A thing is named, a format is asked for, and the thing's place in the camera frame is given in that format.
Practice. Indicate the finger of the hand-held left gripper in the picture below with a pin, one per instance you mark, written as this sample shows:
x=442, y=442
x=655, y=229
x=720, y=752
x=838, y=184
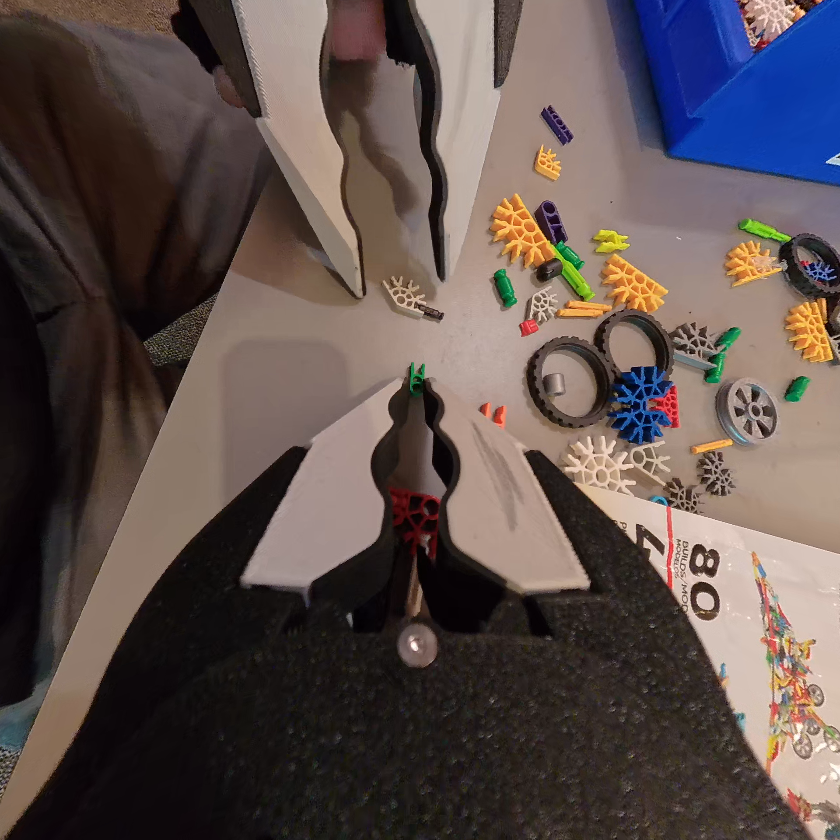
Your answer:
x=463, y=98
x=295, y=131

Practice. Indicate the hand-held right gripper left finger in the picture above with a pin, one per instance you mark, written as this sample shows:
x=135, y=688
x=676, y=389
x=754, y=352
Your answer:
x=315, y=518

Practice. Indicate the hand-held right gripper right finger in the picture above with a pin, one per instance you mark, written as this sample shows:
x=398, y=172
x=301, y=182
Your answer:
x=505, y=512

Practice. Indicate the green clip connector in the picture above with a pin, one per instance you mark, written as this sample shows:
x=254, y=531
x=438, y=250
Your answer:
x=415, y=384

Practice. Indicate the light grey fan connector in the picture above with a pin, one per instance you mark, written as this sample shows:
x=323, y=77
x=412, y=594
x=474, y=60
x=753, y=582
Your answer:
x=403, y=292

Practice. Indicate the short black rod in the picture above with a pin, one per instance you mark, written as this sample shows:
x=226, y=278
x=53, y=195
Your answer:
x=432, y=312

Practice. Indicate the printed toy packaging bag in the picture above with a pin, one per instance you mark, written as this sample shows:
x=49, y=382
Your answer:
x=722, y=623

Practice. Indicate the person's left hand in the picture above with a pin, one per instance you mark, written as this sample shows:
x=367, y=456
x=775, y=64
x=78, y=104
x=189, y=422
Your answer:
x=358, y=29

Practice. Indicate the red connector with rod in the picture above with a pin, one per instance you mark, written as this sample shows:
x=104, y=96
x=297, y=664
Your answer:
x=410, y=515

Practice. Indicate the orange connector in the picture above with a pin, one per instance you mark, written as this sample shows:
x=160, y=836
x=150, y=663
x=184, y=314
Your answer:
x=500, y=417

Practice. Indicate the purple connector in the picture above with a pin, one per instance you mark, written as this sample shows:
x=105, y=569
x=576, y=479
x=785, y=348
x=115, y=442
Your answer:
x=550, y=220
x=556, y=124

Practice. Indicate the white snowflake connector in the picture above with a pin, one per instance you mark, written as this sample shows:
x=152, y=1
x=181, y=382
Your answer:
x=600, y=466

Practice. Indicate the black rubber tyre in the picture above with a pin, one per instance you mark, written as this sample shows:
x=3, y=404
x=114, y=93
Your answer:
x=535, y=384
x=787, y=262
x=633, y=317

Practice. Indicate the silver spacer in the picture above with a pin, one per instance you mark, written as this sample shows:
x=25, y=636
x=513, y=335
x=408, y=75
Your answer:
x=556, y=384

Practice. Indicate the yellow fan connector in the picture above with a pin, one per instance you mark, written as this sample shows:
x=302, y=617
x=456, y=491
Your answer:
x=808, y=328
x=518, y=229
x=748, y=262
x=633, y=283

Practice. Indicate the white fan connector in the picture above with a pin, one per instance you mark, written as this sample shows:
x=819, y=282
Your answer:
x=649, y=459

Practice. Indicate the person's grey trousers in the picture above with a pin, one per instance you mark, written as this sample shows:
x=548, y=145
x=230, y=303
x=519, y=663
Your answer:
x=131, y=197

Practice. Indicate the dark grey snowflake connector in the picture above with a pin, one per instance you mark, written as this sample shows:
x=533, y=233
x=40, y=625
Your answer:
x=684, y=497
x=715, y=474

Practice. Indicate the short dark green rod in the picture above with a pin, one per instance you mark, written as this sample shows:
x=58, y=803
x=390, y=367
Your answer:
x=504, y=287
x=715, y=367
x=796, y=388
x=728, y=338
x=568, y=254

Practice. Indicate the black spacer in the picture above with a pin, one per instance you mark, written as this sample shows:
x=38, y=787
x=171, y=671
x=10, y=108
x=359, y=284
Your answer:
x=548, y=270

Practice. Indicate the red fan connector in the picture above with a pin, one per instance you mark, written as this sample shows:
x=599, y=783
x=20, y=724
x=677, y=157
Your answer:
x=669, y=408

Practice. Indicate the lime clip connector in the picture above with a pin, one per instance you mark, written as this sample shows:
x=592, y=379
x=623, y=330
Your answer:
x=609, y=241

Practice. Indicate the small light grey connector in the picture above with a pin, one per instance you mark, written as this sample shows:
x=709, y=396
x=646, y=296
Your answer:
x=543, y=304

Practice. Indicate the yellow rod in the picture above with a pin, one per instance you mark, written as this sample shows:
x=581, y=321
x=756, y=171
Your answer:
x=712, y=446
x=590, y=305
x=577, y=313

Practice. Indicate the lime green rod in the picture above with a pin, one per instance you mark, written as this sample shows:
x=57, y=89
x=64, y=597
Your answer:
x=761, y=229
x=581, y=283

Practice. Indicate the dark grey fan connector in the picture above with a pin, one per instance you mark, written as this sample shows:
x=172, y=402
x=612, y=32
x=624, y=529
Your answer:
x=692, y=338

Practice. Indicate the grey wheel hub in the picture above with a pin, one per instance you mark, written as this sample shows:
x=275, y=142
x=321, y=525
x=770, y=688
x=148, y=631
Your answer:
x=738, y=400

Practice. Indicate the blue plastic bin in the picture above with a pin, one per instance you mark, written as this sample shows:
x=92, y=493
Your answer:
x=754, y=131

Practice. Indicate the person's black top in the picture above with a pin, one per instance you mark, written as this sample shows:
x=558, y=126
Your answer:
x=19, y=459

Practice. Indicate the heap of mixed toy pieces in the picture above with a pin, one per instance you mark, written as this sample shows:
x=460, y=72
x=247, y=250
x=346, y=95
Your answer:
x=774, y=16

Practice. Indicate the black tyre with grey hub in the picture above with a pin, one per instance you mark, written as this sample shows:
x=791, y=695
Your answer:
x=835, y=315

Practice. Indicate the small blue connector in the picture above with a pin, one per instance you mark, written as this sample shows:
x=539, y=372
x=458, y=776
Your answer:
x=820, y=270

